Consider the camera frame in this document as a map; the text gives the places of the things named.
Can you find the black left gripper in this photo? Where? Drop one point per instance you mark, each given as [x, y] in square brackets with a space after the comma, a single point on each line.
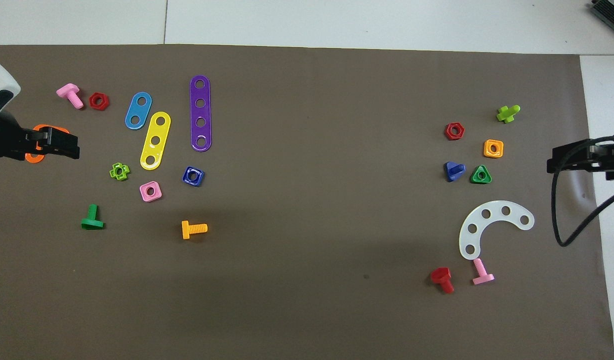
[4, 140]

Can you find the blue triangle-head plastic screw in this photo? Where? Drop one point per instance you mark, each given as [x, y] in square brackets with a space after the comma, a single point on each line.
[451, 172]

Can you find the blue square plastic nut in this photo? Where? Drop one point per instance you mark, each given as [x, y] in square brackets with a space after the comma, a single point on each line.
[187, 179]

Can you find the pink plastic screw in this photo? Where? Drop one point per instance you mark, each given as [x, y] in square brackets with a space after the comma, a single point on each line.
[68, 91]
[482, 277]

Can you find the red hexagon plastic nut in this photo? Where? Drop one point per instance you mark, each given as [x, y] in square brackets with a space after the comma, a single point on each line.
[92, 101]
[448, 131]

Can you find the lime green cross nut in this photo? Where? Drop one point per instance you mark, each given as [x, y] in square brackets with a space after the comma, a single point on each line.
[113, 172]

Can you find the dark green plastic screw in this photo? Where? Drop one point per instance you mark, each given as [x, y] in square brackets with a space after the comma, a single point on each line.
[92, 220]

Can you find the lime green cross-head screw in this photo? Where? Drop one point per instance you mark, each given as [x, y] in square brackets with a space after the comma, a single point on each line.
[507, 114]

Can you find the orange square plastic nut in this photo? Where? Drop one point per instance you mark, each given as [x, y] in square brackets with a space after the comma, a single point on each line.
[487, 149]

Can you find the green triangle plastic nut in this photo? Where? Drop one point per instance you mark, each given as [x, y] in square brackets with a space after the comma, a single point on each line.
[474, 179]

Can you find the pink square plastic nut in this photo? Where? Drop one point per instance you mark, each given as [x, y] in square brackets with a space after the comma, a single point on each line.
[157, 196]

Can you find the orange plastic screw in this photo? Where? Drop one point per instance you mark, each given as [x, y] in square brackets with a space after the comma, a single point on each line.
[187, 230]

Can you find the red plastic screw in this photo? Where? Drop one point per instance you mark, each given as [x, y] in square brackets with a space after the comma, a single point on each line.
[441, 275]

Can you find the orange heart-shaped plastic plate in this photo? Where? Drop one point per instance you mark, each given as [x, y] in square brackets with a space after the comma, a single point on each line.
[33, 157]

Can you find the blue two-hole plastic strip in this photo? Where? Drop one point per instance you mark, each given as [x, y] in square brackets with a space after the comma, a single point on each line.
[138, 111]

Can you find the white curved five-hole plate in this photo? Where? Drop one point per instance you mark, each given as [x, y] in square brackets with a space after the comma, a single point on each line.
[495, 211]

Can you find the yellow three-hole plastic strip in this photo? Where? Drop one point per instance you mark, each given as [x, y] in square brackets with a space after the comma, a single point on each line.
[158, 130]

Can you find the purple four-hole plastic strip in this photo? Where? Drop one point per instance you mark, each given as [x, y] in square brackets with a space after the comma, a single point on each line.
[200, 112]

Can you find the brown table mat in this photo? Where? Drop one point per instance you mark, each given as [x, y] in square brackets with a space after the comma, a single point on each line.
[307, 280]

